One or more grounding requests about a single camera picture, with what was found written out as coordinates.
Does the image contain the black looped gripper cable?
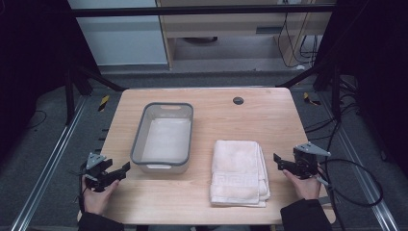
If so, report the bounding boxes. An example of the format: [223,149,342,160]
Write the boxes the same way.
[316,158,385,231]

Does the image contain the black horizontal frame bar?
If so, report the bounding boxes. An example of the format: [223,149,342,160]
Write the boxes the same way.
[68,4,338,18]

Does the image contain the black hanging desk cables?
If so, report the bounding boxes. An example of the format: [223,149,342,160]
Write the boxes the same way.
[276,12,322,69]

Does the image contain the black frame stand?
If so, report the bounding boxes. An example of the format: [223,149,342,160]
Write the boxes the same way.
[275,63,343,122]
[64,63,128,127]

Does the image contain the folded white towel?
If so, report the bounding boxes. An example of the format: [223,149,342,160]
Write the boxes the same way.
[209,139,271,209]

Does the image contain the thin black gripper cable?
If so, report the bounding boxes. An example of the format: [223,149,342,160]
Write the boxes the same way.
[77,163,89,214]

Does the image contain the person's right hand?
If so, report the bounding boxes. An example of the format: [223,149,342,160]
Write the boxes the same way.
[282,167,322,201]

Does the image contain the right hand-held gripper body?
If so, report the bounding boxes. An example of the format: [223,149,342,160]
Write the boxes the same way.
[292,141,332,180]

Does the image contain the metal floor rail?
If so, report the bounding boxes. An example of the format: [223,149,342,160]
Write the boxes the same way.
[9,95,89,231]
[319,91,401,231]

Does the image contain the black floor cables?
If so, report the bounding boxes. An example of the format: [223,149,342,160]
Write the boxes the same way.
[303,101,361,142]

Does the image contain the person's left hand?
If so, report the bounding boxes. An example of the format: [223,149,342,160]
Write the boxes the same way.
[81,175,120,216]

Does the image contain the dark curtain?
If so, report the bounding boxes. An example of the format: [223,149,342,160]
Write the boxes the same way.
[0,0,100,167]
[315,0,408,181]

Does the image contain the yellow black tape marker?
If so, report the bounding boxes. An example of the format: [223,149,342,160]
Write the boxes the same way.
[97,94,111,113]
[302,91,322,107]

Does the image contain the white cabinet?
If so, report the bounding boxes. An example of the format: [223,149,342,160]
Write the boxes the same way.
[67,0,169,67]

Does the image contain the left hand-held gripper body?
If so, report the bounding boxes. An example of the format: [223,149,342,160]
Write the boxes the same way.
[83,152,120,193]

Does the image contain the grey plastic basin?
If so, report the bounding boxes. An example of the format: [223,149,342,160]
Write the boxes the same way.
[130,101,194,175]

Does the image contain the light wooden desk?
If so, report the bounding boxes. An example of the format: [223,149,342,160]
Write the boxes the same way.
[155,0,337,70]

